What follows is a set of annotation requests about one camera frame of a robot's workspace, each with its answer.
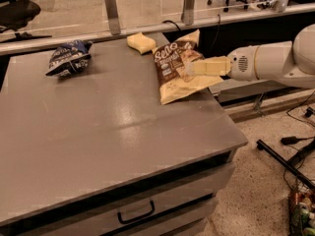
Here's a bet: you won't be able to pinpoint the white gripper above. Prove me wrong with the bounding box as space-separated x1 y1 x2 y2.
191 45 258 81

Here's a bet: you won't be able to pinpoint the brown multigrain chip bag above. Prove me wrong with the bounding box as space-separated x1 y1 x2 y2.
153 29 222 105

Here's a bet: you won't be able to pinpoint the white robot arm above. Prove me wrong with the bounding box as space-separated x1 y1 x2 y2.
186 25 315 89

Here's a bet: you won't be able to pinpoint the yellow sponge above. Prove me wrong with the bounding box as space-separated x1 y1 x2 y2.
127 32 157 54

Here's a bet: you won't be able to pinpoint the blue chip bag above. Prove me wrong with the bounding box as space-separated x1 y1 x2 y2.
45 39 93 77

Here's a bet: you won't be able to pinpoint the black stand leg on floor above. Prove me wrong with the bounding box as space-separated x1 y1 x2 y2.
257 140 315 189

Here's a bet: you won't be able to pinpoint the basket of snack items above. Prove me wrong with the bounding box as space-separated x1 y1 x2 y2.
288 188 315 236

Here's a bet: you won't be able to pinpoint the black office chair left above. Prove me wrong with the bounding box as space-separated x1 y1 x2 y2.
0 0 45 42

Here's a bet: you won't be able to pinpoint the grey metal bench rail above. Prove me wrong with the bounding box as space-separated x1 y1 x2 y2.
209 79 286 110

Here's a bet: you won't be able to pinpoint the black cable on ledge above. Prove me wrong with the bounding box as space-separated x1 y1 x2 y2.
161 14 221 51

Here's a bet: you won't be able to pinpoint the metal glass bracket middle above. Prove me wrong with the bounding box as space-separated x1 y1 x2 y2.
181 0 195 26

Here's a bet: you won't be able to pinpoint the black floor cables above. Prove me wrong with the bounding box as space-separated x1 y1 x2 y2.
280 90 315 192

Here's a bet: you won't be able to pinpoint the metal glass bracket left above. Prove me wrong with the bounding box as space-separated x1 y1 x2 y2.
104 0 121 35

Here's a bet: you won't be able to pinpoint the grey drawer with black handle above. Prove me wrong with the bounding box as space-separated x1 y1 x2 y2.
20 162 234 236

